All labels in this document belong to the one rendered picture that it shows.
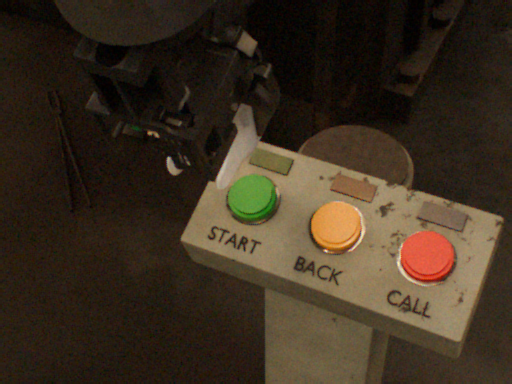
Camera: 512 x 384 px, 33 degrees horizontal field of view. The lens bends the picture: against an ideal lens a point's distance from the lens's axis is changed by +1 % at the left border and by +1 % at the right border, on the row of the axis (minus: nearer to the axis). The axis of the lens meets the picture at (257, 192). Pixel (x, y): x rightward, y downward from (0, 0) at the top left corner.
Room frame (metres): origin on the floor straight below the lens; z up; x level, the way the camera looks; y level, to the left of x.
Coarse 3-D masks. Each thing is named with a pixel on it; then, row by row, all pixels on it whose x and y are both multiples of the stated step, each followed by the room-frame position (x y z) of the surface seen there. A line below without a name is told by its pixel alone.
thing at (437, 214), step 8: (424, 208) 0.47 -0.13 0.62; (432, 208) 0.47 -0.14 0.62; (440, 208) 0.47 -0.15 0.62; (424, 216) 0.46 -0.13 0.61; (432, 216) 0.46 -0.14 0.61; (440, 216) 0.46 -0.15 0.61; (448, 216) 0.46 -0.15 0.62; (456, 216) 0.46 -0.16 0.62; (464, 216) 0.46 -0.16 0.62; (440, 224) 0.45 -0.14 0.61; (448, 224) 0.45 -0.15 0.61; (456, 224) 0.45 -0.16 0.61; (464, 224) 0.45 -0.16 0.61
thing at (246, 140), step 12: (240, 108) 0.42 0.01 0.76; (240, 120) 0.42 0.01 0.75; (252, 120) 0.42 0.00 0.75; (240, 132) 0.42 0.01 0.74; (252, 132) 0.43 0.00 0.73; (240, 144) 0.42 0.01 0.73; (252, 144) 0.44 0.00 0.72; (228, 156) 0.41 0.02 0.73; (240, 156) 0.42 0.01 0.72; (228, 168) 0.41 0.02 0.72; (216, 180) 0.40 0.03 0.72; (228, 180) 0.41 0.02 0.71
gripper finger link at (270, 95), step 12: (252, 60) 0.42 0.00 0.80; (264, 72) 0.41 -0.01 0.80; (252, 84) 0.42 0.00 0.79; (264, 84) 0.41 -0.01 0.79; (276, 84) 0.42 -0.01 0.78; (252, 96) 0.41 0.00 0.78; (264, 96) 0.41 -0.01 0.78; (276, 96) 0.42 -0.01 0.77; (252, 108) 0.42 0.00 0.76; (264, 108) 0.42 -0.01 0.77; (264, 120) 0.43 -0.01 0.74
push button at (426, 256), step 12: (408, 240) 0.44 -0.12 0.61; (420, 240) 0.44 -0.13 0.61; (432, 240) 0.43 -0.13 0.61; (444, 240) 0.44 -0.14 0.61; (408, 252) 0.43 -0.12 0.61; (420, 252) 0.43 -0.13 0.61; (432, 252) 0.42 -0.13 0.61; (444, 252) 0.42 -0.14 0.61; (408, 264) 0.42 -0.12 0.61; (420, 264) 0.42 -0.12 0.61; (432, 264) 0.42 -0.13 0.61; (444, 264) 0.41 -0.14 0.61; (420, 276) 0.41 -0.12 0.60; (432, 276) 0.41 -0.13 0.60
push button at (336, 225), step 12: (336, 204) 0.47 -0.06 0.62; (324, 216) 0.46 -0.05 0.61; (336, 216) 0.46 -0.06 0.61; (348, 216) 0.46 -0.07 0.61; (312, 228) 0.46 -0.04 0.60; (324, 228) 0.45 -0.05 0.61; (336, 228) 0.45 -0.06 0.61; (348, 228) 0.45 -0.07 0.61; (360, 228) 0.45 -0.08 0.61; (324, 240) 0.45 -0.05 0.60; (336, 240) 0.44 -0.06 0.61; (348, 240) 0.44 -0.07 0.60
